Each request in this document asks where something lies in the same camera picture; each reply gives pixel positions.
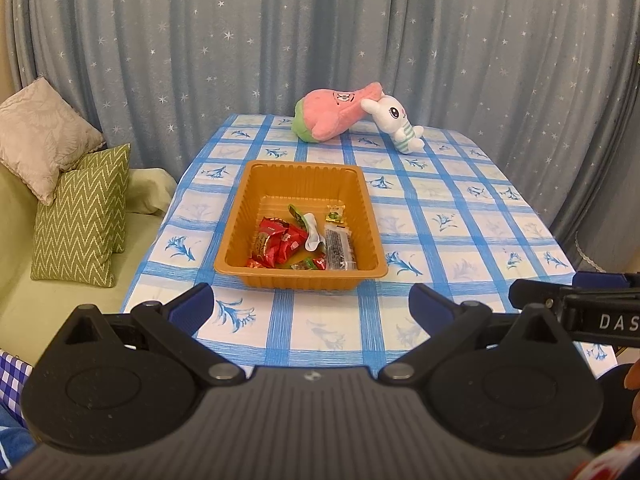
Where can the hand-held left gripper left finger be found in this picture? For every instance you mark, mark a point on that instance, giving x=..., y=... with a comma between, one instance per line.
x=192, y=310

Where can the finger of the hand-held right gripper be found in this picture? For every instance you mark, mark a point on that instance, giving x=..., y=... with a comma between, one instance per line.
x=535, y=295
x=600, y=280

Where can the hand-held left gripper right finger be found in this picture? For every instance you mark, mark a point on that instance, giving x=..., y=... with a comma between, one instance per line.
x=430, y=310

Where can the red snack wrapper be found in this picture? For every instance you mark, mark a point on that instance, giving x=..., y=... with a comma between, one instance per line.
x=260, y=261
x=291, y=246

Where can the red wrapper with brown picture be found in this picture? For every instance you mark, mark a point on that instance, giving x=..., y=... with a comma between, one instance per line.
x=263, y=242

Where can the clear packet of dark snack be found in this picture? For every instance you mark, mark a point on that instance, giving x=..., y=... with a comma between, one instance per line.
x=338, y=250

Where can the small green candy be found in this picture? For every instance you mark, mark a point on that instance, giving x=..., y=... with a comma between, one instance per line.
x=310, y=263

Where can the yellow green candy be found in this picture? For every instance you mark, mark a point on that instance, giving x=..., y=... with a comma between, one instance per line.
x=335, y=214

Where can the green and white snack packet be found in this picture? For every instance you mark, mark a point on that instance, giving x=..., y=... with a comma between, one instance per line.
x=306, y=227

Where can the orange plastic tray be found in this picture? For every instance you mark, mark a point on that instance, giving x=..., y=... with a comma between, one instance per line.
x=300, y=185

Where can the person's right hand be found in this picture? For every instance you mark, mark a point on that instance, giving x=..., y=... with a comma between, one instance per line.
x=635, y=380

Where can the lace-trimmed blue fabric cover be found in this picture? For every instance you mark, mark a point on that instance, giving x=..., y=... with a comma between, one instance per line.
x=600, y=250

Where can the blue checkered tablecloth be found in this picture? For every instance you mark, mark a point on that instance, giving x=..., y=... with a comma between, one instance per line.
x=450, y=240

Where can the green zigzag cushion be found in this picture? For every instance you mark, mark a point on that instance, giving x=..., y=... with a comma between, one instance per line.
x=75, y=230
x=112, y=170

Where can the red white printed clothing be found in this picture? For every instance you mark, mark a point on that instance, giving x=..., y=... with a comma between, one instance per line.
x=607, y=462

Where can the light green sofa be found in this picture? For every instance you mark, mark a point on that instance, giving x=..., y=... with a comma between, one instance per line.
x=20, y=280

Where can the white rabbit plush toy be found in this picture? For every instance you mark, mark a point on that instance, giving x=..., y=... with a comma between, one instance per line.
x=395, y=120

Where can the blue white checkered cloth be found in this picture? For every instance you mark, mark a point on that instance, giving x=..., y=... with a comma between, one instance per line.
x=12, y=400

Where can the pink plush toy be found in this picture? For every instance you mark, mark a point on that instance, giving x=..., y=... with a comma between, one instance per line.
x=330, y=110

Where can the beige pillow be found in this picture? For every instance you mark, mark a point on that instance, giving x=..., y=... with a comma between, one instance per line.
x=40, y=135

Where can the blue-grey star curtain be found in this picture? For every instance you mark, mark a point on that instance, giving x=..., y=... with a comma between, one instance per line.
x=250, y=35

